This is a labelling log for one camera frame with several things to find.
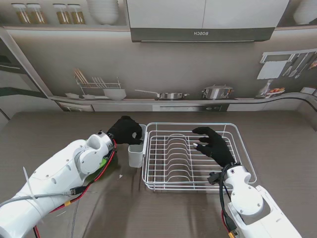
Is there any printed kitchen scene backdrop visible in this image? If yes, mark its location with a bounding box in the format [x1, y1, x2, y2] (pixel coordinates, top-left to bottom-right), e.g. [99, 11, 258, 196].
[0, 0, 317, 129]

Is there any white wire dish rack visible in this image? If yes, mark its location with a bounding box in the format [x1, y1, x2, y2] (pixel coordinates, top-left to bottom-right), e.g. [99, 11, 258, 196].
[141, 122, 258, 192]

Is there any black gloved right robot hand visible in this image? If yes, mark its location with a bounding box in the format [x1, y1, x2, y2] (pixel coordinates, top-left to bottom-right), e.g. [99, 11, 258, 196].
[192, 127, 236, 169]

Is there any white plastic utensil holder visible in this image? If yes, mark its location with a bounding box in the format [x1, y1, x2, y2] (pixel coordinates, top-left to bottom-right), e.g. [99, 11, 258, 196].
[128, 125, 147, 168]

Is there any green plastic bowl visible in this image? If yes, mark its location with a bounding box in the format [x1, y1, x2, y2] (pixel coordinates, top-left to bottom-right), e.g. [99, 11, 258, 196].
[98, 156, 111, 172]

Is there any red power cable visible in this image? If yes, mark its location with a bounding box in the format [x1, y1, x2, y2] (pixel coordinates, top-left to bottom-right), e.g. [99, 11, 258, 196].
[32, 139, 117, 238]
[220, 209, 238, 238]

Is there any black camera cable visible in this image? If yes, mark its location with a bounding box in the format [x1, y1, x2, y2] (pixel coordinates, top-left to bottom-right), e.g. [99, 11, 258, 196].
[218, 162, 242, 234]

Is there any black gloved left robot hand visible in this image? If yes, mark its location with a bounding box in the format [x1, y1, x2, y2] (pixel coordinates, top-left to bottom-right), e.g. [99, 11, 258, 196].
[106, 116, 144, 146]

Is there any white zip tie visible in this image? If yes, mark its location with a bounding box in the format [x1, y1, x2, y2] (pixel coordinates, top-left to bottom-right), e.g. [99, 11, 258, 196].
[23, 167, 46, 224]

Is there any grey network cable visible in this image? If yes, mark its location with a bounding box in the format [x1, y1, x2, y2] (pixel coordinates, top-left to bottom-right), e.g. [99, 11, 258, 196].
[0, 186, 85, 208]

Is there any thin grey cable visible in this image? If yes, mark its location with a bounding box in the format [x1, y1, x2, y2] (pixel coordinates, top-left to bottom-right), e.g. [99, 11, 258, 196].
[71, 198, 81, 238]

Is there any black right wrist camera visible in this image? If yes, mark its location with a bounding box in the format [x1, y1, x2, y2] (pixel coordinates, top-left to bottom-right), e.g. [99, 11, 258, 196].
[207, 171, 222, 185]

